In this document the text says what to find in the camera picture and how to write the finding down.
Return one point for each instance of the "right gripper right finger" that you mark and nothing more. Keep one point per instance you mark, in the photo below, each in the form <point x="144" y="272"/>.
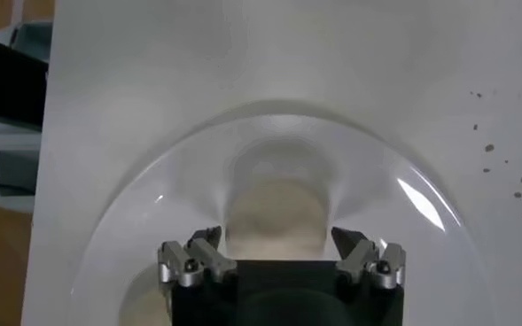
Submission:
<point x="358" y="259"/>

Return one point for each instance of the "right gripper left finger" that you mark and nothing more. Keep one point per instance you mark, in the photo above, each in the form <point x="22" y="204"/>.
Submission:
<point x="189" y="266"/>

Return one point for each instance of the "white steamed baozi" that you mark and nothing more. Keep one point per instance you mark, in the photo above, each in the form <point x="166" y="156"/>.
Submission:
<point x="278" y="217"/>
<point x="143" y="305"/>

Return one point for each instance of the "white round plate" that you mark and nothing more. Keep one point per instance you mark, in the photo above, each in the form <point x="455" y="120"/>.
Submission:
<point x="376" y="199"/>

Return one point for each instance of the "grey rectangular block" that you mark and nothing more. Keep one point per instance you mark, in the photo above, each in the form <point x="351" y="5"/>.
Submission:
<point x="19" y="173"/>

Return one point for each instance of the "black robot body panel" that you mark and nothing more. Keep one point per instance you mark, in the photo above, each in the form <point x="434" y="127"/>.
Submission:
<point x="8" y="84"/>

